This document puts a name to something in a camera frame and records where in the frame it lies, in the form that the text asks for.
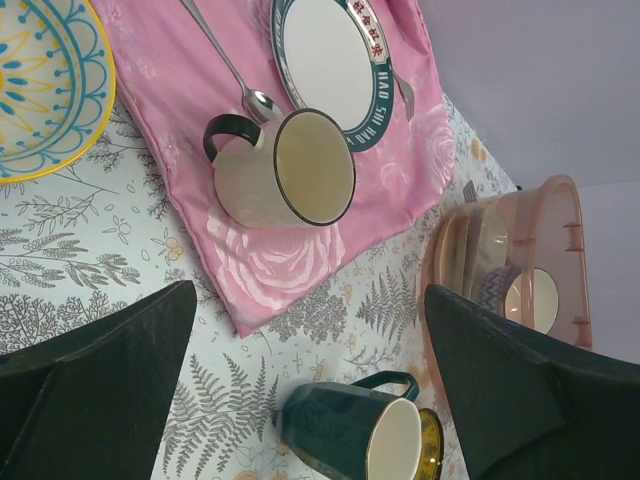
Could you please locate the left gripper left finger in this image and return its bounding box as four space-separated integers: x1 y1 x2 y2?
1 280 197 479

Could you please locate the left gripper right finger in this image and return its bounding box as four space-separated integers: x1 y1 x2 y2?
424 284 639 479

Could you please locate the dark teal dotted bowl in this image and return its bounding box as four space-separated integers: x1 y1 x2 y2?
473 266 559 334

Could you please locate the pink transparent plastic bin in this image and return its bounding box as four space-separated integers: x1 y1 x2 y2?
419 173 596 431

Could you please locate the yellow patterned plate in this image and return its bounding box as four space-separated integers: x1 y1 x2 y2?
414 408 444 480

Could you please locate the dark green mug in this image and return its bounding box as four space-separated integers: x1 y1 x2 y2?
281 371 422 479

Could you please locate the slotted metal spatula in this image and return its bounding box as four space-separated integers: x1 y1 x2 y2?
463 181 478 203

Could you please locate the cream mug black rim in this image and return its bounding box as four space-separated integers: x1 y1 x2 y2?
203 108 356 228

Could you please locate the striped white bowl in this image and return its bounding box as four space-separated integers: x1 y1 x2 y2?
1 0 116 184

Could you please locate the silver spoon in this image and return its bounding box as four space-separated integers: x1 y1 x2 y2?
180 0 284 124

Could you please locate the silver fork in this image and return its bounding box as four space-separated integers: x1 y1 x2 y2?
393 71 415 121

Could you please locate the pink satin cloth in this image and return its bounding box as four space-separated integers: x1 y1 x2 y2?
93 1 455 335

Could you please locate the green rimmed white plate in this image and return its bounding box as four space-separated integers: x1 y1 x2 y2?
271 0 395 152

